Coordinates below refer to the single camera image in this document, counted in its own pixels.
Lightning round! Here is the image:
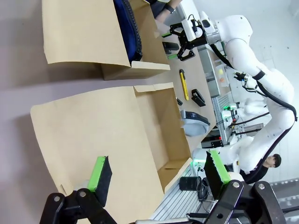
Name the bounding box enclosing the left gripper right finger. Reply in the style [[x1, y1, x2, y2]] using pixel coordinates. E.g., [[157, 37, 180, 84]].
[[186, 149, 287, 224]]

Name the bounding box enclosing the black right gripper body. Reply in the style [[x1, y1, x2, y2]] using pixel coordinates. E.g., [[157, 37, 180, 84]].
[[183, 31, 209, 50]]

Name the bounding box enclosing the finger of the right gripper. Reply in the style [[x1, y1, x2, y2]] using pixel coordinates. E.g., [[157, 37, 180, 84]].
[[162, 22, 185, 38], [167, 41, 195, 62]]

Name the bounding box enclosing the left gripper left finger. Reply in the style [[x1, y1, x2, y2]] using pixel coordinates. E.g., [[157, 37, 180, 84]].
[[39, 155, 117, 224]]

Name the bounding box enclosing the black stapler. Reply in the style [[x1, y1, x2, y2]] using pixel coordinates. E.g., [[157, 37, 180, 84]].
[[191, 89, 206, 108]]

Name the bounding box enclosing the aluminium profile robot base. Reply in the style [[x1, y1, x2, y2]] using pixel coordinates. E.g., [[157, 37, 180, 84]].
[[149, 158, 219, 222]]

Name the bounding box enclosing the open empty-flap cardboard box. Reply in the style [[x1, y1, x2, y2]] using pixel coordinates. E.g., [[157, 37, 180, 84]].
[[30, 81, 195, 221]]

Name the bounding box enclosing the cardboard box holding blue bag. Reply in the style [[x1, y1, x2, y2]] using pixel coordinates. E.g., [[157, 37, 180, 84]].
[[42, 0, 171, 81]]

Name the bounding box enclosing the person's hand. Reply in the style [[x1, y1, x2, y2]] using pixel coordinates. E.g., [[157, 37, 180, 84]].
[[154, 12, 170, 25]]

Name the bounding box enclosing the flat black rectangular case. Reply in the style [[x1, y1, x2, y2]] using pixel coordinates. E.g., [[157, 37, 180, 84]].
[[162, 42, 179, 53]]

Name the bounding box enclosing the person in cream sweater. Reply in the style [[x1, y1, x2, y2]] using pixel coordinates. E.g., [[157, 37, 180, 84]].
[[149, 0, 169, 18]]

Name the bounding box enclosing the yellow utility knife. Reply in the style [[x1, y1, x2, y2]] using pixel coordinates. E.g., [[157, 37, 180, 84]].
[[179, 69, 190, 101]]

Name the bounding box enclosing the dark blue zippered bag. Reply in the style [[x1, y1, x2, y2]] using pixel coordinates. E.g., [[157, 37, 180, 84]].
[[113, 0, 143, 62]]

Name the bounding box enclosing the black-haired bystander in black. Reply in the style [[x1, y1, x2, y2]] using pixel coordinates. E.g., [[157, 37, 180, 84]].
[[242, 153, 282, 185]]

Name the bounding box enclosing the background white robot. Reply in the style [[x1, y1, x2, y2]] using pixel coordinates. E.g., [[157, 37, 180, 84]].
[[240, 97, 268, 116]]

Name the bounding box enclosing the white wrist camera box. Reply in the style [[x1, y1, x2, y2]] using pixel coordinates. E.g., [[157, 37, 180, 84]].
[[181, 19, 204, 41]]

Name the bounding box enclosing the aluminium frame stand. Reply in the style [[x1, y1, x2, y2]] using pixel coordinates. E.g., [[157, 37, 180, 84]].
[[211, 95, 237, 146]]

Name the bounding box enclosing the black arm cable sleeve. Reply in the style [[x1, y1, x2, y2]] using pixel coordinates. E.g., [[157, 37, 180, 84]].
[[209, 43, 299, 185]]

